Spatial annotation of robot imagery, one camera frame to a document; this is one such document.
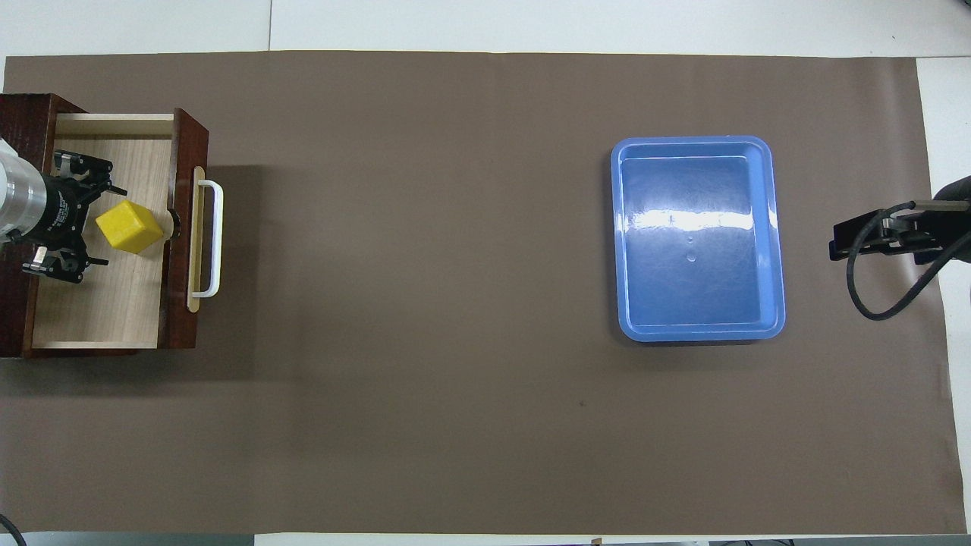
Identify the blue plastic tray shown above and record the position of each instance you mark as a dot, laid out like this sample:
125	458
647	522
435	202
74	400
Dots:
698	288

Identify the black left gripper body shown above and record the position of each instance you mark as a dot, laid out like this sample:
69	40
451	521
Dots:
59	212

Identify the brown table mat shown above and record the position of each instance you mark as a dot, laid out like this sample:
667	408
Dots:
455	303

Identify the dark wooden cabinet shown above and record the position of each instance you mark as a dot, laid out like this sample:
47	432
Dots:
19	121

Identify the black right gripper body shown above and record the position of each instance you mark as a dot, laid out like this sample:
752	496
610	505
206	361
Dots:
948	227

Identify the yellow block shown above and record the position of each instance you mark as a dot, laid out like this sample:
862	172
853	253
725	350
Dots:
129	226

